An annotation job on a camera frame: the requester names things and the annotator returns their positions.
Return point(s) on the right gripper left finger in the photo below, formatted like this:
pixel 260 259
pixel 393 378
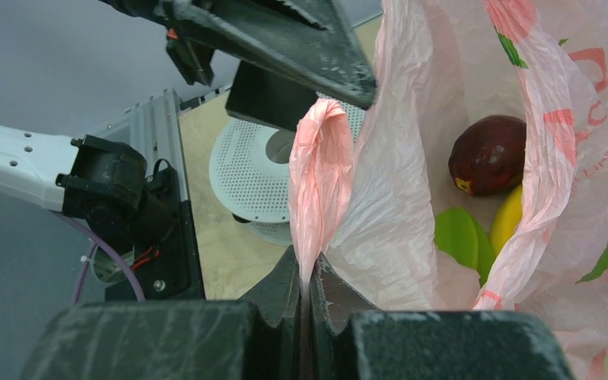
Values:
pixel 252 337

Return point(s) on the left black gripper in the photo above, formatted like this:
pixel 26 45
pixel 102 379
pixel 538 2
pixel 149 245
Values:
pixel 289 50

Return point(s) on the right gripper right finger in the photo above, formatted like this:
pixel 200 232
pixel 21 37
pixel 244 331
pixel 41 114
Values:
pixel 353 339

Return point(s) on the pink plastic bag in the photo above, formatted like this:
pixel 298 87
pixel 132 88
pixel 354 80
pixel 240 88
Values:
pixel 369 204

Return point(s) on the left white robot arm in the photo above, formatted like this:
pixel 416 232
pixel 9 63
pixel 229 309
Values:
pixel 52 171

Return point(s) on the green fake leaf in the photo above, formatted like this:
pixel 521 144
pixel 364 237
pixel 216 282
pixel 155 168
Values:
pixel 461 236

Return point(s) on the yellow fake banana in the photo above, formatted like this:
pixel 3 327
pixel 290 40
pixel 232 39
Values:
pixel 506 220

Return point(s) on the dark red fake fruit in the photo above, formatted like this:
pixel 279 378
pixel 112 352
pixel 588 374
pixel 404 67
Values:
pixel 488 157

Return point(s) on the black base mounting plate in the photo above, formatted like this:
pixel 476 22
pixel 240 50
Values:
pixel 167 251

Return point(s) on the white filament spool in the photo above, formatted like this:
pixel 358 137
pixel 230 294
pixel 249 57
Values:
pixel 250 176

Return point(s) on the aluminium frame rail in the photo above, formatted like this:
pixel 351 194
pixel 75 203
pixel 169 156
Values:
pixel 182 132

